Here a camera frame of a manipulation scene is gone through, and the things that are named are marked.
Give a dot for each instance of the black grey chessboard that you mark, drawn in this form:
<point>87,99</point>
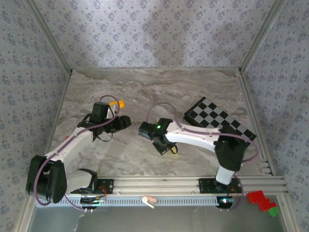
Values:
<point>210,113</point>

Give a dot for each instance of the green toy brick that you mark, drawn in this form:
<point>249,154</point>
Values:
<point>273,212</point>

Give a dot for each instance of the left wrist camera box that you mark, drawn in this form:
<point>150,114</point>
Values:
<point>100,110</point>

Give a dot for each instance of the red toy brick stack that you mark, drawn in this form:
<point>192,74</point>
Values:
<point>256,197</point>

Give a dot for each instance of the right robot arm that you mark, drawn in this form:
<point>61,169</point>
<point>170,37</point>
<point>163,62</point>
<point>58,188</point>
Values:
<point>193,140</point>

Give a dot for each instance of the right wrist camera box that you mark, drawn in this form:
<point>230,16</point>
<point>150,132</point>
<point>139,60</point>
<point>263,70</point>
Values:
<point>147,129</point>

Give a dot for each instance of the aluminium frame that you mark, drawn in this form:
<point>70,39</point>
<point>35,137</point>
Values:
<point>157,184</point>

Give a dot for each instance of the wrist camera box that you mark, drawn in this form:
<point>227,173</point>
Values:
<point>100,110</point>
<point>147,129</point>

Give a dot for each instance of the small circuit board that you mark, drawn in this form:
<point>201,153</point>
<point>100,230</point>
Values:
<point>225,201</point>
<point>93,201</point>

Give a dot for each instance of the pink white clip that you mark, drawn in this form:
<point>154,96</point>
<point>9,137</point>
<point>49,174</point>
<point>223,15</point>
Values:
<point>149,200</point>

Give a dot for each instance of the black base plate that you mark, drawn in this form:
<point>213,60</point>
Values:
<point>205,186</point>
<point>108,186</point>

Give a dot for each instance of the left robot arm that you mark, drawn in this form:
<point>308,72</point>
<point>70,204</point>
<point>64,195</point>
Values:
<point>70,151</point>

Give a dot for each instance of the orange rectangular block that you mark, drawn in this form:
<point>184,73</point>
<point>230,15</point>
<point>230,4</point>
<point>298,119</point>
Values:
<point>122,104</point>

